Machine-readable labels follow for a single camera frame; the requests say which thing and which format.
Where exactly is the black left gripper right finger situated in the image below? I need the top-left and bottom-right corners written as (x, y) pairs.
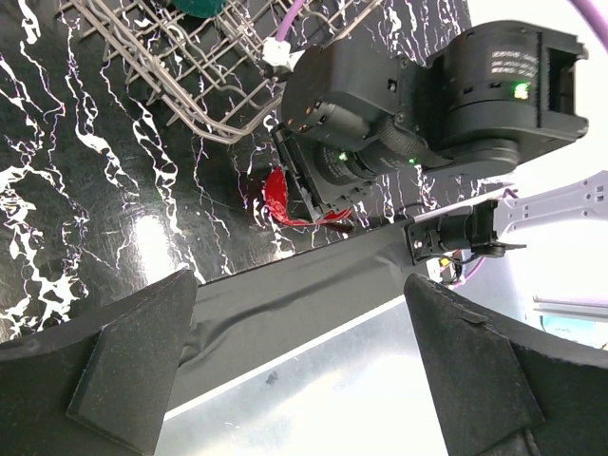
top-left (404, 275), bottom-right (607, 455)

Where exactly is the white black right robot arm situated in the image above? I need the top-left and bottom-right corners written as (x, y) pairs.
top-left (264, 21), bottom-right (588, 226)

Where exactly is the dark green mug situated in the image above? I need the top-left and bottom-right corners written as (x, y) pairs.
top-left (171, 0), bottom-right (225, 19)

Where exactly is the red mug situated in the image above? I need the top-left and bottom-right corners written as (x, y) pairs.
top-left (262, 167), bottom-right (351, 227)

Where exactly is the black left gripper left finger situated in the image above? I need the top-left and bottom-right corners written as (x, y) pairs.
top-left (1, 270), bottom-right (198, 455)

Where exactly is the grey wire dish rack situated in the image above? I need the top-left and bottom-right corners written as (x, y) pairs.
top-left (55, 1), bottom-right (379, 144)

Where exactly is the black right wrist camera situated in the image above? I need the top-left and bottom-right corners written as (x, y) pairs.
top-left (279, 40), bottom-right (401, 151)

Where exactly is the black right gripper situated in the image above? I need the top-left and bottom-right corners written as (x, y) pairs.
top-left (271, 123), bottom-right (378, 220)

